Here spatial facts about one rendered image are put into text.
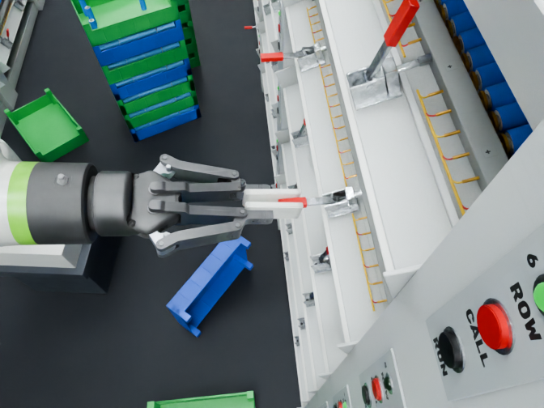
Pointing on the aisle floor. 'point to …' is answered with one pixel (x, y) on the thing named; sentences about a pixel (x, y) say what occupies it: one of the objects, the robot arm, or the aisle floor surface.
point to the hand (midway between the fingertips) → (272, 203)
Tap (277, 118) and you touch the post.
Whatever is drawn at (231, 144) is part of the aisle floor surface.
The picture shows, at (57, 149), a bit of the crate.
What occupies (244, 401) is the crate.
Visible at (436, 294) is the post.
